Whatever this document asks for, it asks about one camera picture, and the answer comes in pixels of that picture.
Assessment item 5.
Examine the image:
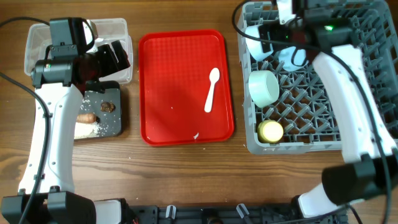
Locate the brown food scrap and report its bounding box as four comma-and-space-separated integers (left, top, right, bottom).
100, 102, 116, 113

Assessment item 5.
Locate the green small bowl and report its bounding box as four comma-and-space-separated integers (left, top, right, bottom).
248, 70, 279, 108

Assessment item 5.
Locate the grey dishwasher rack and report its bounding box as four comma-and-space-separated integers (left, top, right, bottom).
238, 1, 397, 154

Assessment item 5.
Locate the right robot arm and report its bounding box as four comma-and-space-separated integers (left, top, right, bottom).
239, 1, 397, 219

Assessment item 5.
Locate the yellow plastic cup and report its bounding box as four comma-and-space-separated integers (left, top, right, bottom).
257, 120, 284, 143

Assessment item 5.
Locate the light blue bowl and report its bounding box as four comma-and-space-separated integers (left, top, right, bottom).
245, 25, 274, 61

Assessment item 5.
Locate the clear plastic bin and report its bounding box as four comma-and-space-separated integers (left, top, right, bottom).
24, 18, 134, 84

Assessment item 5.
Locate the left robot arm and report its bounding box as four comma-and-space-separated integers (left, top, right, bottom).
1, 17, 139, 223

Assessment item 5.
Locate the white plastic spoon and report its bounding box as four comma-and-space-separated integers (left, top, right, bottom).
204, 68, 220, 113

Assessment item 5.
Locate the large light blue plate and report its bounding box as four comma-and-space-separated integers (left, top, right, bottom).
278, 47, 308, 72

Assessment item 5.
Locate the white rice pile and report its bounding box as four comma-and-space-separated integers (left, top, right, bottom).
73, 93, 121, 140

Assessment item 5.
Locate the red serving tray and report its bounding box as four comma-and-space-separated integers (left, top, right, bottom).
139, 29, 234, 146

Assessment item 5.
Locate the black waste tray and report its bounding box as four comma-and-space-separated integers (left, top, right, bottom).
75, 81, 123, 140

